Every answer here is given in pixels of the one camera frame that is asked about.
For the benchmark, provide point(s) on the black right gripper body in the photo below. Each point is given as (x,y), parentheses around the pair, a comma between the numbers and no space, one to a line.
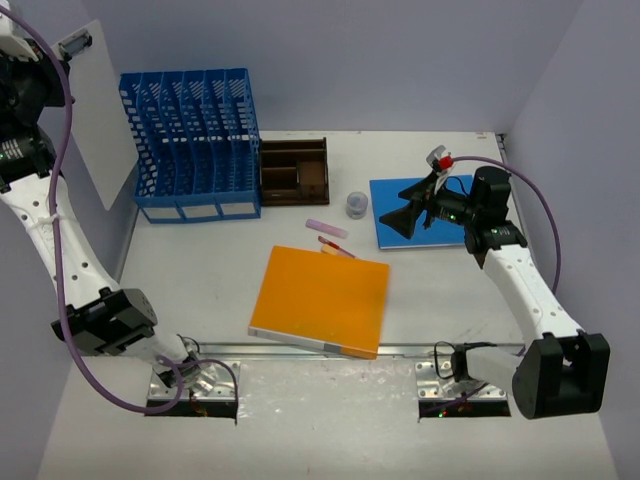
(445,205)

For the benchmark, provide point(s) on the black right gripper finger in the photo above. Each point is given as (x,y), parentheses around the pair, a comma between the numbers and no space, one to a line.
(422,188)
(403,220)

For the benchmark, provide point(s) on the orange binder folder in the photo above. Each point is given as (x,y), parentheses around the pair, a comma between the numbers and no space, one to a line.
(322,302)

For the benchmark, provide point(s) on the white clipboard with metal clip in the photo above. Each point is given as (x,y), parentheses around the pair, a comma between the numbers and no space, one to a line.
(100,125)

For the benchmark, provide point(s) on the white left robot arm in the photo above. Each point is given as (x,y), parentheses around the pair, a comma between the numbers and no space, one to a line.
(96,315)

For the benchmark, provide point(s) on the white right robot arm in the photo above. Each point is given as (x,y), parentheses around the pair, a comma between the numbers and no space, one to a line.
(563,368)

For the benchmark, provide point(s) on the small clear round container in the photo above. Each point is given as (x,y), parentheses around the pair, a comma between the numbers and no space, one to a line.
(356,205)

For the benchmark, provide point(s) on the pink eraser stick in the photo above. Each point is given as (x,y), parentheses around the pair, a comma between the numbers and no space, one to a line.
(326,228)

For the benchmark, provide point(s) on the dark brown wooden organizer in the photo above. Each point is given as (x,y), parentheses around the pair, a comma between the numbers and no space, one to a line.
(294,172)

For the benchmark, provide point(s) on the blue plastic file rack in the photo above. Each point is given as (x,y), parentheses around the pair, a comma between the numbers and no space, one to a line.
(198,142)

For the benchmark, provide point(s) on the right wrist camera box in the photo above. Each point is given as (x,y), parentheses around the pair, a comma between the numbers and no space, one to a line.
(439,159)

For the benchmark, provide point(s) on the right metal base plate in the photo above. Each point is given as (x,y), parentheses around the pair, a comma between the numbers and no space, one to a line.
(432,387)

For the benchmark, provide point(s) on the metal base plate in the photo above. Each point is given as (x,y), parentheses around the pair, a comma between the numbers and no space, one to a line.
(432,387)
(209,382)

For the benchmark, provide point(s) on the metal rail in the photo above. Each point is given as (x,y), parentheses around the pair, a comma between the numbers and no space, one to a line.
(271,350)

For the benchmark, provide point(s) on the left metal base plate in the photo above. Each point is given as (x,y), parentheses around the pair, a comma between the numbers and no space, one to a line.
(209,382)

